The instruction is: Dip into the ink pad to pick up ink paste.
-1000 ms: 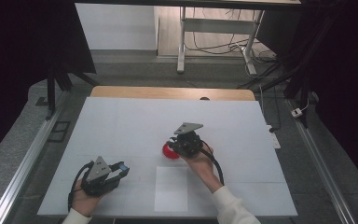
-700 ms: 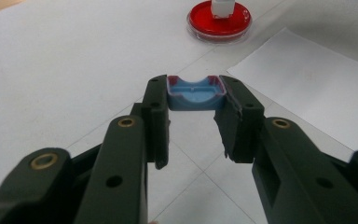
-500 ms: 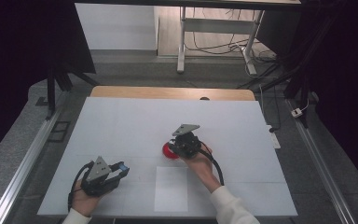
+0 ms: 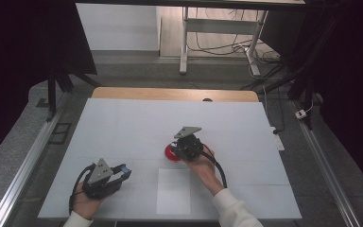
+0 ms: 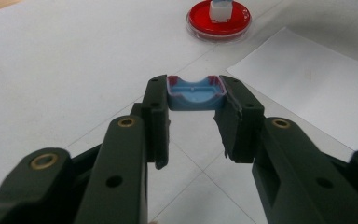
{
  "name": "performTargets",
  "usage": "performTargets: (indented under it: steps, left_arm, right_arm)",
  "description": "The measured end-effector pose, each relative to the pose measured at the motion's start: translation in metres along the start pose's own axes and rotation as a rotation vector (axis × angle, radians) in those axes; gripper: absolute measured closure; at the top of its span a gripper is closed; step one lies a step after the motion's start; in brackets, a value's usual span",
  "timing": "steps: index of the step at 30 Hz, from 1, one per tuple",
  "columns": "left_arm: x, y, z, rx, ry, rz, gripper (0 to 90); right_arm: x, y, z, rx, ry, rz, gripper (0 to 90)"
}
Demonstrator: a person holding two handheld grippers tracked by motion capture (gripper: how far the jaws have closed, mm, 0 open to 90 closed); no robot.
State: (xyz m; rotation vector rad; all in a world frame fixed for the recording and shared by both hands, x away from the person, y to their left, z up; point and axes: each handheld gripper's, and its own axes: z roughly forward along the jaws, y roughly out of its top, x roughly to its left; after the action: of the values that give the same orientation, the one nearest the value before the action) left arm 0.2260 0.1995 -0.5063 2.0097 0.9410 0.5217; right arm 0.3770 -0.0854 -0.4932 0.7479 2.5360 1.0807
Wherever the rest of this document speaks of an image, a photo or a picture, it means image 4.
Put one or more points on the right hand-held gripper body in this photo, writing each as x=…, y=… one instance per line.
x=189, y=148

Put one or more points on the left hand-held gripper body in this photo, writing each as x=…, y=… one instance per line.
x=99, y=183

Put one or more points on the blue stamp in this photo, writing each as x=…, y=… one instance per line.
x=125, y=170

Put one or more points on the round red ink pad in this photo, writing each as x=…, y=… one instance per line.
x=169, y=154

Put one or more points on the person's left hand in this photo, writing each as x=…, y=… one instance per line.
x=86, y=205

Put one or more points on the person's right hand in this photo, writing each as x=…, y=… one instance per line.
x=204, y=171

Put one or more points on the white paper sheet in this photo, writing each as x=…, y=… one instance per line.
x=173, y=192

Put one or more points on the white table cover board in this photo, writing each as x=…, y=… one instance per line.
x=123, y=126

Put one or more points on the large black floor plate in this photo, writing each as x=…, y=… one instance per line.
x=60, y=133

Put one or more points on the small black floor plate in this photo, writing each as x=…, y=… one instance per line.
x=42, y=102

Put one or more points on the black metal stand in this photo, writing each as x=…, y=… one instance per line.
x=52, y=94

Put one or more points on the white plug adapter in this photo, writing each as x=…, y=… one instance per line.
x=301, y=114

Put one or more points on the black curtain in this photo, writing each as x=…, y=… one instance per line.
x=353, y=63
x=19, y=47

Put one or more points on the aluminium floor rail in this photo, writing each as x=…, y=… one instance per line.
x=28, y=160
x=324, y=160

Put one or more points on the white metal desk frame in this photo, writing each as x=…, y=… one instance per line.
x=220, y=26

